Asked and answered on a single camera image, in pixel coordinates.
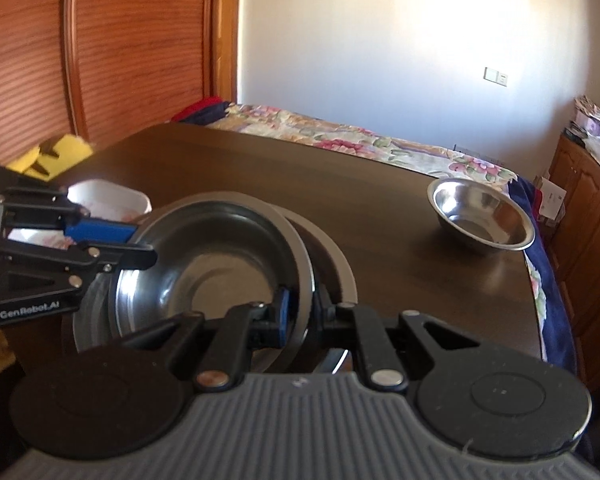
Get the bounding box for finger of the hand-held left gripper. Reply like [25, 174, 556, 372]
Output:
[0, 232, 159, 289]
[0, 186, 137, 247]

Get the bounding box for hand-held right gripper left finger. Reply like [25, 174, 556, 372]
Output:
[122, 284, 291, 394]

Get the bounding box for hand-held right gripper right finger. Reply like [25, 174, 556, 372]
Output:
[313, 284, 482, 393]

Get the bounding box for white floral rectangular plate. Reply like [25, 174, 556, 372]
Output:
[10, 178, 152, 248]

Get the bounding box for large stainless steel bowl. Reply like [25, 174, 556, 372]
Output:
[108, 199, 317, 377]
[72, 190, 359, 377]

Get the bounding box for yellow plush toy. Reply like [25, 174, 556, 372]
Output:
[7, 133, 94, 182]

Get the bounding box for red cloth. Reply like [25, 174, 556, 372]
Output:
[171, 99, 222, 124]

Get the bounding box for navy blue cloth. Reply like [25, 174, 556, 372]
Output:
[184, 102, 232, 127]

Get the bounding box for floral bedspread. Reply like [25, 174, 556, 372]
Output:
[207, 103, 549, 362]

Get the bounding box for wooden slatted wardrobe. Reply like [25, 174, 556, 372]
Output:
[0, 0, 242, 173]

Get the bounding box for small stainless steel bowl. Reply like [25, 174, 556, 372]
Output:
[426, 177, 535, 252]

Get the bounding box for navy blue blanket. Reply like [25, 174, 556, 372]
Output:
[509, 175, 582, 377]

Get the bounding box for white cardboard box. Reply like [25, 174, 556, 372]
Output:
[533, 175, 569, 222]

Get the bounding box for wooden cabinet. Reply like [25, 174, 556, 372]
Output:
[544, 129, 600, 397]

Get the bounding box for pile of papers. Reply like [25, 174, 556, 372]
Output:
[562, 93, 600, 177]

